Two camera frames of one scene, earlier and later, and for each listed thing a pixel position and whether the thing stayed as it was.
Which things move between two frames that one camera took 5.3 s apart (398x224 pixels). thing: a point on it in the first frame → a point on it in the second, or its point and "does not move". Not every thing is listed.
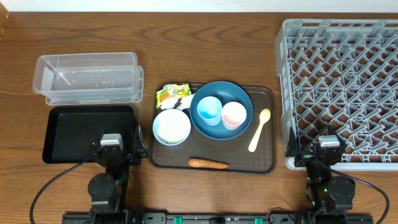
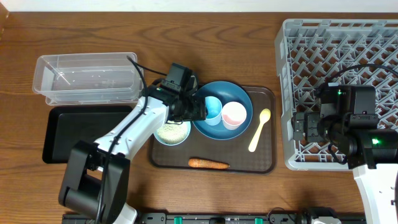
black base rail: (213, 218) does not move
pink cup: (233, 114) does not move
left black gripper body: (134, 161) → (189, 111)
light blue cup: (209, 108) does not move
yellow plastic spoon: (264, 116) does not move
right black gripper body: (304, 157) → (313, 119)
